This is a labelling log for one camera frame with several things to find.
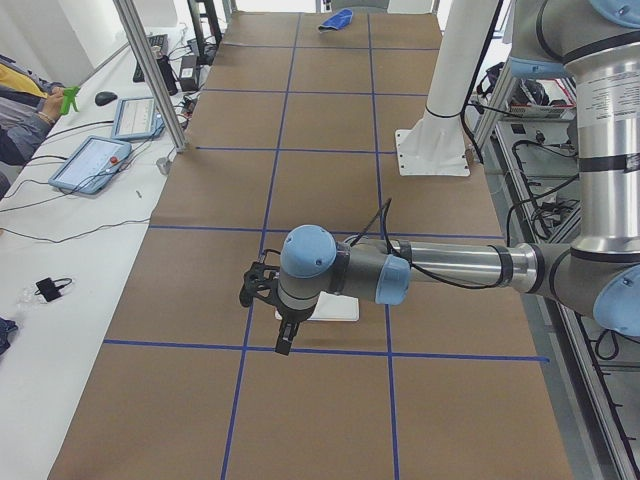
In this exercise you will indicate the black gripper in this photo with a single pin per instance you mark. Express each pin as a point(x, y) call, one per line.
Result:
point(291, 317)

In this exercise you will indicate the blue towel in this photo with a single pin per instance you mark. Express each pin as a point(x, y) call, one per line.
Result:
point(338, 21)

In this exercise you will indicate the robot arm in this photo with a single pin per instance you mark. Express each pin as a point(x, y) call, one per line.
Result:
point(597, 43)

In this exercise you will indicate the white wooden towel rack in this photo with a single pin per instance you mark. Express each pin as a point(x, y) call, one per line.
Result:
point(335, 308)

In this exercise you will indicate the near blue teach pendant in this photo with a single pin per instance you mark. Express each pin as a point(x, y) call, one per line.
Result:
point(92, 166)

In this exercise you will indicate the blue teach pendant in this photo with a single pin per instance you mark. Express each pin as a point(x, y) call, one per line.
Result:
point(92, 166)
point(136, 119)

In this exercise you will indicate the far blue teach pendant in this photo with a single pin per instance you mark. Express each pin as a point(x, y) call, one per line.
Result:
point(136, 119)

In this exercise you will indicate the black power adapter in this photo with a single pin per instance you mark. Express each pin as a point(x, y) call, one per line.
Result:
point(189, 73)

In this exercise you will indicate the black computer mouse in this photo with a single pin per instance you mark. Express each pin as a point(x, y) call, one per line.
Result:
point(103, 98)

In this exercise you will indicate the seated person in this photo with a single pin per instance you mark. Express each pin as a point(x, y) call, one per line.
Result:
point(30, 107)

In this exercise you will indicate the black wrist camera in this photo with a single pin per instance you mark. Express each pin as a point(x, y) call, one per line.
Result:
point(260, 282)

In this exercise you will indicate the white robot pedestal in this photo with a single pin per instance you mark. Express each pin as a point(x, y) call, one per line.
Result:
point(435, 145)

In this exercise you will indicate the small black device with strap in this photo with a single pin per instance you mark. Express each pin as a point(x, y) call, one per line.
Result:
point(50, 289)

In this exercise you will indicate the aluminium side frame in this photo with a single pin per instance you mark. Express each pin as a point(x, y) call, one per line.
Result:
point(534, 152)

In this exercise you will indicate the aluminium frame post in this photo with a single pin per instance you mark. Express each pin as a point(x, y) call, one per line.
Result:
point(139, 44)

